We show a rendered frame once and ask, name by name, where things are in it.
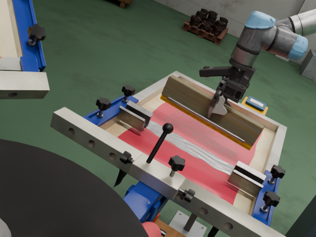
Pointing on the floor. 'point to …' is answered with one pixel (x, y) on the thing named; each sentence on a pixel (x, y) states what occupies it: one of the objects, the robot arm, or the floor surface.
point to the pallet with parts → (207, 26)
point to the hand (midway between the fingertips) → (209, 112)
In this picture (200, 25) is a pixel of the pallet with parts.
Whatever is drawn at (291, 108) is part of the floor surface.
